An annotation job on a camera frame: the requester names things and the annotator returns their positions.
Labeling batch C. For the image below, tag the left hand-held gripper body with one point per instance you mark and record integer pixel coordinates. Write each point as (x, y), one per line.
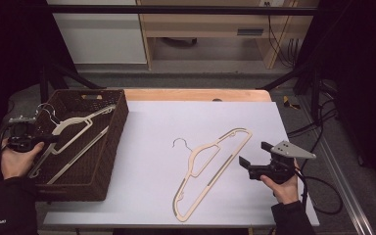
(23, 137)

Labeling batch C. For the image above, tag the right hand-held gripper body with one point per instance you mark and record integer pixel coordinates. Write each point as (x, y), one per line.
(290, 150)

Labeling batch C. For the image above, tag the beige wooden clothes hanger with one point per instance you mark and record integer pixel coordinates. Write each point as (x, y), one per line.
(63, 126)
(218, 170)

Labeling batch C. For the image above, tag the brown wicker basket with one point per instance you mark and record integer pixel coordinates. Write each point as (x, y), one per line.
(94, 163)

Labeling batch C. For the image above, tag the person's left hand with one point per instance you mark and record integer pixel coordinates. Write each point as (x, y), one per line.
(16, 164)

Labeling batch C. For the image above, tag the person's right hand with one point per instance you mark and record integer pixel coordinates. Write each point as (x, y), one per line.
(285, 192)

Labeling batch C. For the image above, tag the yellow and black clip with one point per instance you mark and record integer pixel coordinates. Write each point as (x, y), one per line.
(289, 103)

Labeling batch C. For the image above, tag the black metal stand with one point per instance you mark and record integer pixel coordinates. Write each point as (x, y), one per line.
(314, 94)
(44, 84)

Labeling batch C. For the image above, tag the wooden table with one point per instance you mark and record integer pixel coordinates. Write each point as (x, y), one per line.
(192, 94)

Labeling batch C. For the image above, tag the dark curtain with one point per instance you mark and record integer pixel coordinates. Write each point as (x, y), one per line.
(365, 81)
(9, 49)

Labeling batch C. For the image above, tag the white table sheet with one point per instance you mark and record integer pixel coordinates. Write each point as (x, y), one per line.
(150, 124)

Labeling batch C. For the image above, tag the white cabinet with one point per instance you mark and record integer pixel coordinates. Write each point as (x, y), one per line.
(101, 36)

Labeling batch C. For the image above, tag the light wooden desk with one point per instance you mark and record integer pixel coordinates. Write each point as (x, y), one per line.
(209, 23)

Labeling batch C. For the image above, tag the aluminium rail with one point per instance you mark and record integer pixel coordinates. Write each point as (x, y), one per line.
(349, 196)

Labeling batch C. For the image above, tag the black horizontal frame bar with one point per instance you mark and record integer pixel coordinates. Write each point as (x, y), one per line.
(176, 9)

